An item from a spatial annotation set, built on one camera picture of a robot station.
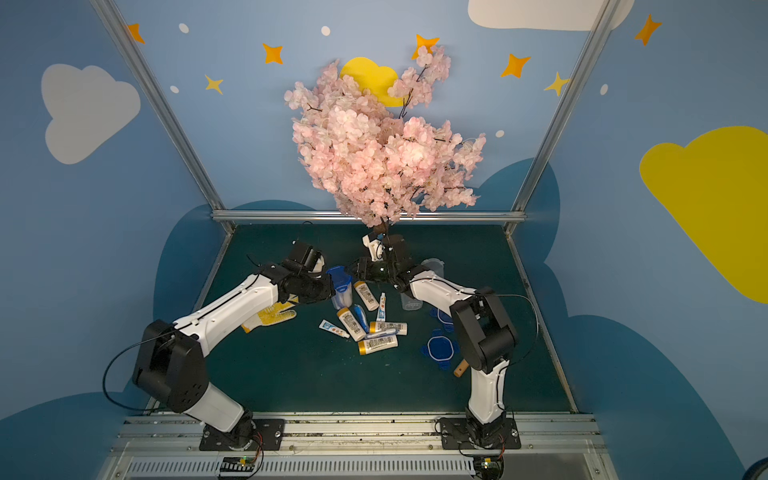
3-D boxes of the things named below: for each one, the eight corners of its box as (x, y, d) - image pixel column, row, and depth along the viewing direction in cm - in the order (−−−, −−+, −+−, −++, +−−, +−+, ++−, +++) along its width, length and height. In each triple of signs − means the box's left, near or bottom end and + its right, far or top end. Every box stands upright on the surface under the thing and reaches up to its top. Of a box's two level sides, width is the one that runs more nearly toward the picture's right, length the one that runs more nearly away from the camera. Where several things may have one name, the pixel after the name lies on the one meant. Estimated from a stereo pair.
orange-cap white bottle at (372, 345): (359, 356, 90) (359, 353, 87) (357, 345, 92) (356, 341, 90) (398, 346, 92) (399, 343, 89) (395, 336, 94) (395, 332, 92)
